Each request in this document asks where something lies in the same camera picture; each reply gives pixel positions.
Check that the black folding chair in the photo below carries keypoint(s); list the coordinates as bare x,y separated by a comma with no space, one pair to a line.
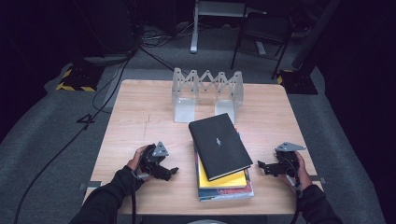
267,25

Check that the white expanding book rack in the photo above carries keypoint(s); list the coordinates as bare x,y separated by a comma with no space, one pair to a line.
183,109

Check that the black yellow striped stand base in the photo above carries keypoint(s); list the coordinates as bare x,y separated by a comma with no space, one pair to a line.
79,79
299,82

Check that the grey table bracket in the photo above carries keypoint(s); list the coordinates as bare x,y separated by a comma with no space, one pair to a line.
317,179
91,185

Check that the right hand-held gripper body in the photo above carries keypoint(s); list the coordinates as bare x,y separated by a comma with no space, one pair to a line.
288,161

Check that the person's left hand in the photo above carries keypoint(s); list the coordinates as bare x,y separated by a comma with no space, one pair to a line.
134,161

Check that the dark slanted post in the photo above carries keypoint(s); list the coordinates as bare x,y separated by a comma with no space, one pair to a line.
314,34

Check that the red and blue illustrated book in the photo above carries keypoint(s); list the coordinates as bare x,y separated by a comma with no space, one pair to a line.
238,190

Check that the black triangular bracket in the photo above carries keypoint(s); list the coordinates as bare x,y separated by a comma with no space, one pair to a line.
86,120

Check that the yellow paperback book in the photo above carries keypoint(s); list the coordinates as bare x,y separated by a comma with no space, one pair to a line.
224,182

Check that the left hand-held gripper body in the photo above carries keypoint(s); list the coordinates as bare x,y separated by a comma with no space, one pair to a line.
151,161

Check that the person's right hand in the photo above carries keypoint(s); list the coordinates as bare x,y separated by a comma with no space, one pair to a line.
302,179

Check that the black equipment cabinet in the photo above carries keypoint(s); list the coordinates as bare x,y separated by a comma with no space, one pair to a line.
109,28

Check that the grey desk frame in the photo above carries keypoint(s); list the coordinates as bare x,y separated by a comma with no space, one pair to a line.
194,34

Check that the black hardcover book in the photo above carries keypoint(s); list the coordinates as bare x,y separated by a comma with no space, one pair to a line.
218,152

